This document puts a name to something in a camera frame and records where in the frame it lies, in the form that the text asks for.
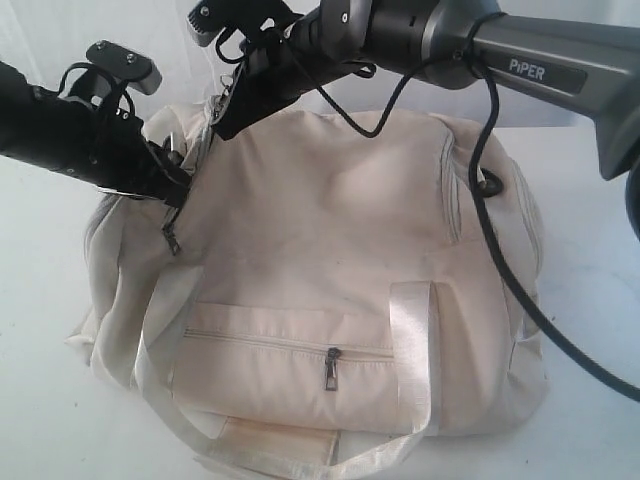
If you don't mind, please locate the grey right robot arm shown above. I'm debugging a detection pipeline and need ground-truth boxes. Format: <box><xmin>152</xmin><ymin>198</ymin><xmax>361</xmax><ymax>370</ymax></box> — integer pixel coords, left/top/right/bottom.
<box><xmin>211</xmin><ymin>1</ymin><xmax>639</xmax><ymax>223</ymax></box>

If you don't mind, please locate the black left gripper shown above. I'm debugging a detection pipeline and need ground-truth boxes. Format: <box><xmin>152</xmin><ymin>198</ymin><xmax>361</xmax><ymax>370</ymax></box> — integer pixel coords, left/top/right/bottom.
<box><xmin>29</xmin><ymin>86</ymin><xmax>192</xmax><ymax>208</ymax></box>

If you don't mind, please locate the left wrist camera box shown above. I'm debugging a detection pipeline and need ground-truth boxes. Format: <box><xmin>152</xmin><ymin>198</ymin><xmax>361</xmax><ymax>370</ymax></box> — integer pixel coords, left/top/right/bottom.
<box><xmin>86</xmin><ymin>40</ymin><xmax>162</xmax><ymax>96</ymax></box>

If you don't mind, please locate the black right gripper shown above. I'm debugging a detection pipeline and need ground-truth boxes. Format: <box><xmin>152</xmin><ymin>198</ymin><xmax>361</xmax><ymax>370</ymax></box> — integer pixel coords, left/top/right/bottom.
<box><xmin>213</xmin><ymin>9</ymin><xmax>377</xmax><ymax>140</ymax></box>

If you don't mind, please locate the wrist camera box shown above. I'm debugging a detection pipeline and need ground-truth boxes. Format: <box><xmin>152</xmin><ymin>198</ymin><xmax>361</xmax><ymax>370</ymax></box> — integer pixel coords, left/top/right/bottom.
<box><xmin>86</xmin><ymin>40</ymin><xmax>162</xmax><ymax>96</ymax></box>
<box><xmin>187</xmin><ymin>0</ymin><xmax>270</xmax><ymax>47</ymax></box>

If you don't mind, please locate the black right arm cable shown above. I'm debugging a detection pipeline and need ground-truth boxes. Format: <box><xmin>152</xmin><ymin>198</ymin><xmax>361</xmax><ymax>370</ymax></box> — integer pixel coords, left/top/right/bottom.
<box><xmin>214</xmin><ymin>9</ymin><xmax>640</xmax><ymax>404</ymax></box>

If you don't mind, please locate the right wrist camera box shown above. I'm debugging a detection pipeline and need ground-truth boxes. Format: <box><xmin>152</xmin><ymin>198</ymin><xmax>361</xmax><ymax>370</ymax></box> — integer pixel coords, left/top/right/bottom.
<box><xmin>187</xmin><ymin>0</ymin><xmax>270</xmax><ymax>47</ymax></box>

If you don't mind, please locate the cream fabric duffel bag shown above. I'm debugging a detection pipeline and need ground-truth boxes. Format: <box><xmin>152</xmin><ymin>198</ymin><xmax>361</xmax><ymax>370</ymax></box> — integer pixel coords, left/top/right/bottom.
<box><xmin>68</xmin><ymin>103</ymin><xmax>547</xmax><ymax>479</ymax></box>

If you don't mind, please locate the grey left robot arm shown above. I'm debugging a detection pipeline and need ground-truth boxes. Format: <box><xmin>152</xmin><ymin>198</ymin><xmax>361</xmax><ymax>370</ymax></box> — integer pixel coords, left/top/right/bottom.
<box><xmin>1</xmin><ymin>62</ymin><xmax>192</xmax><ymax>208</ymax></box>

